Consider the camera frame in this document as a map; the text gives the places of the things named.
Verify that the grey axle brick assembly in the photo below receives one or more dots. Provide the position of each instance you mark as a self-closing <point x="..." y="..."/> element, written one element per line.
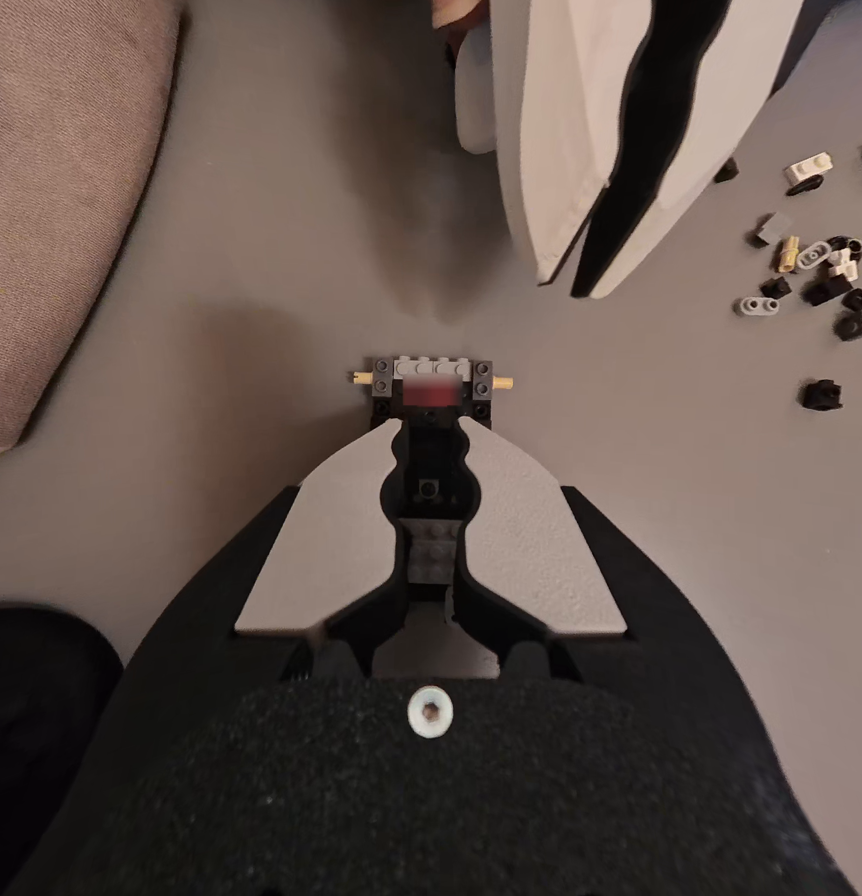
<point x="431" y="365"/>

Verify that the black brick chassis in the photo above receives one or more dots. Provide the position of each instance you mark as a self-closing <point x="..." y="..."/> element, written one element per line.
<point x="431" y="546"/>

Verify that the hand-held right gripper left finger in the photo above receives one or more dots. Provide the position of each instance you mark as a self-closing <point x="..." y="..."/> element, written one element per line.
<point x="319" y="560"/>

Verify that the scattered small brick pieces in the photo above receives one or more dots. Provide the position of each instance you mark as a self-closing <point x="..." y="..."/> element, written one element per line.
<point x="821" y="394"/>

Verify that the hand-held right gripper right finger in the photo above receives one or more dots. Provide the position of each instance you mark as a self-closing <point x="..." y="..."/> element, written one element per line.
<point x="543" y="553"/>

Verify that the person's left hand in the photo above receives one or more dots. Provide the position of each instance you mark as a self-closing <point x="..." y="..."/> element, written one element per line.
<point x="459" y="10"/>

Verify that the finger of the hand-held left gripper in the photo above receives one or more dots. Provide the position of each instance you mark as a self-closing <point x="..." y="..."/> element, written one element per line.
<point x="725" y="105"/>
<point x="557" y="126"/>

